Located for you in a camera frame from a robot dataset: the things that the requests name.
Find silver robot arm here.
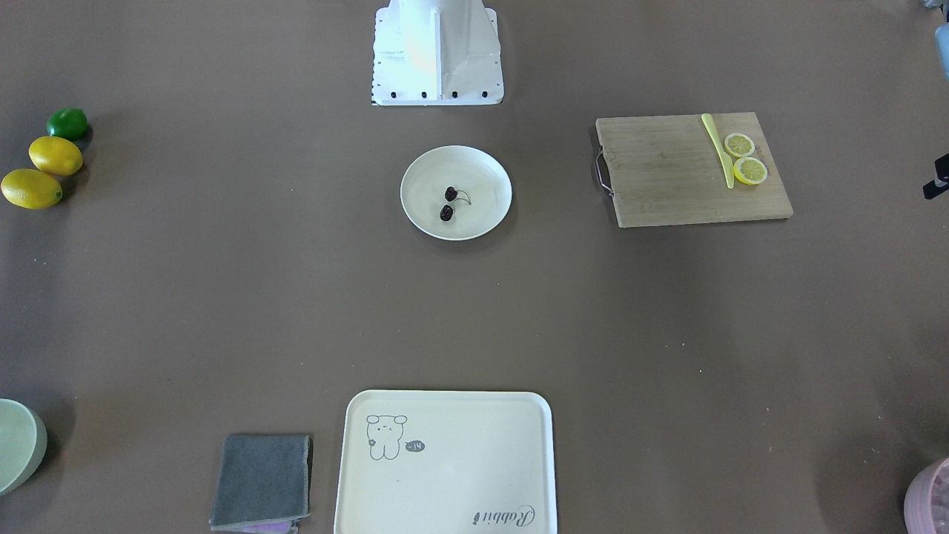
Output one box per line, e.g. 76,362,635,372
919,1,948,200

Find wooden cutting board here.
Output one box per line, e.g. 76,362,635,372
595,112,793,228

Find pink ice bowl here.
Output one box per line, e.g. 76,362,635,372
904,458,948,533

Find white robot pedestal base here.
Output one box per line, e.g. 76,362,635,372
371,1,505,106

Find lemon slice upper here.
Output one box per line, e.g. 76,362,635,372
723,132,756,159

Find green bowl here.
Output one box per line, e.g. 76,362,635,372
1,398,47,496

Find lemon slice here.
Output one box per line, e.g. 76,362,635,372
733,156,769,185
723,132,756,159

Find yellow lemon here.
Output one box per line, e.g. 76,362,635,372
28,136,84,177
2,168,64,210

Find yellow plastic knife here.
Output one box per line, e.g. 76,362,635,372
699,113,735,189

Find green lime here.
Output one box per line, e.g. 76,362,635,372
45,108,89,141

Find yellow lemon upper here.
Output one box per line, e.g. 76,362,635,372
28,136,84,177

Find lemon slice lower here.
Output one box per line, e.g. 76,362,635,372
733,156,769,185

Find grey folded cloth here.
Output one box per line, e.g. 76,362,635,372
209,434,311,533

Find cream rabbit tray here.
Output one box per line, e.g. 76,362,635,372
334,389,558,533

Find yellow lemon lower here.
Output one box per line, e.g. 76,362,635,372
2,168,64,210

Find cream round plate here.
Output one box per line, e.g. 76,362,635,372
400,145,512,241

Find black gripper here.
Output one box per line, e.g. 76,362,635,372
922,154,949,200

